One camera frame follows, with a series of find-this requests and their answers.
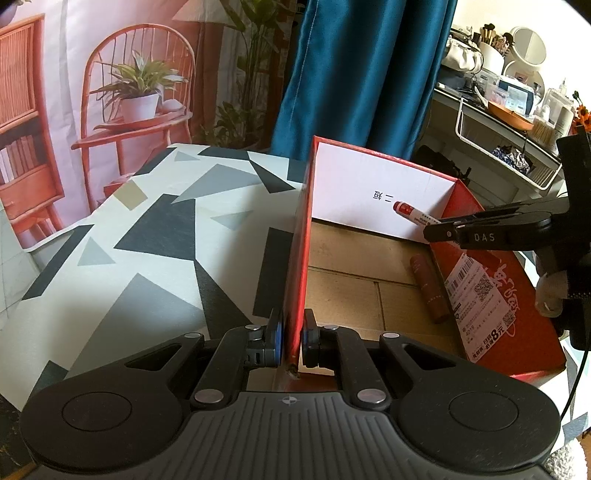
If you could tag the white bottle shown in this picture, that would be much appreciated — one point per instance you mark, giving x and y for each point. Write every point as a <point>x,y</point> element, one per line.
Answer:
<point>556,110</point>

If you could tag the red and white marker pen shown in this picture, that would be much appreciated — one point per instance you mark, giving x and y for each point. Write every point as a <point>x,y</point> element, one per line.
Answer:
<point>408,211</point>

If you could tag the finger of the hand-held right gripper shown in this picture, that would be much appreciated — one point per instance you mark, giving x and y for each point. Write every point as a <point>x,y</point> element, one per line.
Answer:
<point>503,210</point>
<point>466,236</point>

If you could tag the orange tray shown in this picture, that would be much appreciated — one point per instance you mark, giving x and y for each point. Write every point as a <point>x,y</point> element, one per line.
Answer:
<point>508,117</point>

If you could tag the blue curtain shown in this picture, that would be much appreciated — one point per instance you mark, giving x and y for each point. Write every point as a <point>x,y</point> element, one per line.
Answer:
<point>360,69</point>

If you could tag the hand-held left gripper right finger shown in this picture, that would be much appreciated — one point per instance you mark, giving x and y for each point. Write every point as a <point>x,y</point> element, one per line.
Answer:
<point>307,339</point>

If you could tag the printed chair backdrop cloth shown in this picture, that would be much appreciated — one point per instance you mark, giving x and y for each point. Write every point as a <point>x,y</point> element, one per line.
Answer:
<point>69,69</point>

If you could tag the grey fluffy rug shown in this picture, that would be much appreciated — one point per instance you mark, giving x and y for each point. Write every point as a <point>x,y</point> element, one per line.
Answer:
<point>570,461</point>

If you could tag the person's right hand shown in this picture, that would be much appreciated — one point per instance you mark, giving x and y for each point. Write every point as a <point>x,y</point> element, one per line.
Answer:
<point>550,290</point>

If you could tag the dark patterned cloth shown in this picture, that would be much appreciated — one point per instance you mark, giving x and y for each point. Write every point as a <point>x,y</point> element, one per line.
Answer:
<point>510,159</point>

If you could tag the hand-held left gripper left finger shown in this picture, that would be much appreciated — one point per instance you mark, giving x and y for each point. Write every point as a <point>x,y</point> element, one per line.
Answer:
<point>276,339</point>

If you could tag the blue and white box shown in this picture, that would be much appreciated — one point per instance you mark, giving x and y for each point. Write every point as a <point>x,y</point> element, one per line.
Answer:
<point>512,94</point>

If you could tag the cotton swab jar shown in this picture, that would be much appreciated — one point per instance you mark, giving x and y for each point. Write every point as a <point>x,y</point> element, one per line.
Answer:
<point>545,134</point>

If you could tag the white makeup brush cup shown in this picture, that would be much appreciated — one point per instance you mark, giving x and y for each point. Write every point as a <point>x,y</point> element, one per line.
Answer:
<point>491,57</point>

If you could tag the orange flower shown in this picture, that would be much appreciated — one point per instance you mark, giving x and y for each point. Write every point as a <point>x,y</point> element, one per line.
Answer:
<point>584,117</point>

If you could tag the brown cylindrical tube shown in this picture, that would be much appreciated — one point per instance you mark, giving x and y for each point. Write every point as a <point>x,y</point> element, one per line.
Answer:
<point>429,290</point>

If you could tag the round white mirror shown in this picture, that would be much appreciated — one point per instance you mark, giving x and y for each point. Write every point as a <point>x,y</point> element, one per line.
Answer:
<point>528,46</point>

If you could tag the white vanity desk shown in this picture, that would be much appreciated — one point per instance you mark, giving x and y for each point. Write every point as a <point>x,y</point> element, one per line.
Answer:
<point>445,120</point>

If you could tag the white handbag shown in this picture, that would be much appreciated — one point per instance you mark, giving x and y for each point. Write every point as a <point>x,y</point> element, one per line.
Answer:
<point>461,55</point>

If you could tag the red cardboard box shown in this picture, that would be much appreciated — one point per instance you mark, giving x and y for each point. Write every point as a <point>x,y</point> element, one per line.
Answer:
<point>351,286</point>

